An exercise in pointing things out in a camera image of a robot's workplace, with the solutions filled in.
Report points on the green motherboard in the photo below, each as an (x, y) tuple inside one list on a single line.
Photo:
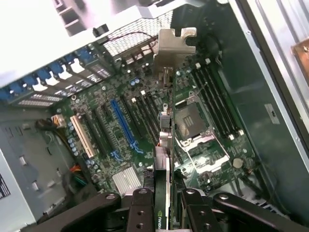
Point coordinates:
[(116, 159)]

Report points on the short black expansion slot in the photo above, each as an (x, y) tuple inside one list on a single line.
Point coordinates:
[(105, 110)]

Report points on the blue slot latch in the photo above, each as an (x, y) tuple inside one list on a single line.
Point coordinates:
[(45, 73), (85, 54), (31, 81), (68, 60), (7, 94)]

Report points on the long black expansion slot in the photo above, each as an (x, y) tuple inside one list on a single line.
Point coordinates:
[(131, 116), (102, 131), (95, 135)]

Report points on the CPU socket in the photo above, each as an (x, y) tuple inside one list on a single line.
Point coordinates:
[(190, 120)]

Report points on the silver chipset heatsink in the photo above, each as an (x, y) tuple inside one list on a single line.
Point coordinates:
[(126, 180)]

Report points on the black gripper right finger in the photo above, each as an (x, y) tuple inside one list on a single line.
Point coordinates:
[(200, 215)]

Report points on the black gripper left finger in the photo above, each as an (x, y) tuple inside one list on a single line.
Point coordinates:
[(79, 212)]

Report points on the blue expansion slot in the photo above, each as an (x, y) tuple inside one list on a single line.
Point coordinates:
[(125, 125)]

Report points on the black open PC case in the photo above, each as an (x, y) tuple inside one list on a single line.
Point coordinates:
[(253, 84)]

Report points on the grey parts rack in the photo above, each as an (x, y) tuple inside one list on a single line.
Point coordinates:
[(70, 17)]

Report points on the white power connector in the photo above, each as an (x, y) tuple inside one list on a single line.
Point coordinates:
[(57, 121)]

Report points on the silver coin battery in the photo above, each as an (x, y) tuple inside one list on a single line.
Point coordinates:
[(237, 163)]

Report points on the silver socket cover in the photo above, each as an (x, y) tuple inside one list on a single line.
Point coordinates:
[(205, 154)]

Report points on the white expansion slot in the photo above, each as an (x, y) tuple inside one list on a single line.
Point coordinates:
[(83, 136)]

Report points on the grey power supply unit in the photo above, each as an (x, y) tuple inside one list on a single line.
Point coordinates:
[(14, 212)]

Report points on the RAM slot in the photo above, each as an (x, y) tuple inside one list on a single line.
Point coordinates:
[(150, 111), (155, 106), (215, 103), (227, 102), (209, 104), (221, 102)]

